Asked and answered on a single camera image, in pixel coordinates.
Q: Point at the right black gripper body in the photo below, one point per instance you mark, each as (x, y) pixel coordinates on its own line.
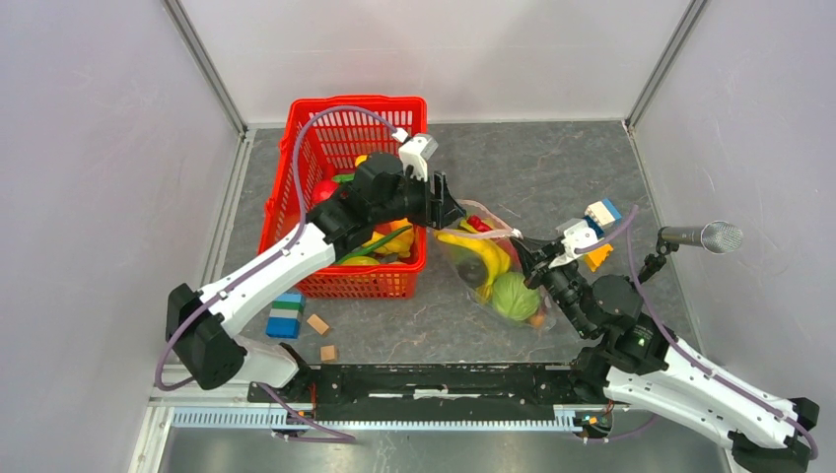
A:
(566, 285)

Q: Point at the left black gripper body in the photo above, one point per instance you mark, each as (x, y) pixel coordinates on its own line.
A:
(411, 201)

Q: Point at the red chili pepper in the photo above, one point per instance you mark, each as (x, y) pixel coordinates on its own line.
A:
(478, 225)

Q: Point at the pale green cabbage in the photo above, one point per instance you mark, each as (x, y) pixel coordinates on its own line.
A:
(512, 299)

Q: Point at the brown orange hot dog bun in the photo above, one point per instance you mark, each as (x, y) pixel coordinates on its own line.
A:
(537, 321)

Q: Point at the clear zip top bag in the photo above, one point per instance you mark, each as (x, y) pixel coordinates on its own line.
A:
(501, 234)

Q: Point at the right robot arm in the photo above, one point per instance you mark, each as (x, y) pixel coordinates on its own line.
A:
(634, 358)

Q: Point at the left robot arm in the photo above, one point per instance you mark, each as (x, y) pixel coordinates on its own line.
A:
(203, 325)

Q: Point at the dark green chili pepper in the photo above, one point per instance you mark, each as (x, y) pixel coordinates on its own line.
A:
(360, 251)

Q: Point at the yellow orange toy block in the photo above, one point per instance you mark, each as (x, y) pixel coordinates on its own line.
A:
(594, 259)

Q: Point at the orange yellow mango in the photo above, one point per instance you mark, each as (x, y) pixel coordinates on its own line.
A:
(401, 244)

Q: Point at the long green pepper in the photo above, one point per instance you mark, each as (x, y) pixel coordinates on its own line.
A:
(345, 177)

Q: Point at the red apple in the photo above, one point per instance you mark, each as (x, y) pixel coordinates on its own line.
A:
(323, 190)

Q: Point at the blue white toy block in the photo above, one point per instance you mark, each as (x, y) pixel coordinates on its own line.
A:
(601, 215)

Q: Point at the black microphone stand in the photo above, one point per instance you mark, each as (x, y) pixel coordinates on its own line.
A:
(655, 262)

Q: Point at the red plastic basket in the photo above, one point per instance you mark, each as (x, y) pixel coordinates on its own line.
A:
(329, 148)

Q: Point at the silver microphone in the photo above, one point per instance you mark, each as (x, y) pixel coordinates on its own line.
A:
(718, 237)

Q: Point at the blue grey green block stack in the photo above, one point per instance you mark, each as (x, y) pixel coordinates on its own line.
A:
(284, 318)

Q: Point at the small wooden cube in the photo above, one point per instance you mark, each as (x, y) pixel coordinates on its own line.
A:
(328, 354)

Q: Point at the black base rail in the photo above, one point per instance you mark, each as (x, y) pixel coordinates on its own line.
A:
(437, 392)

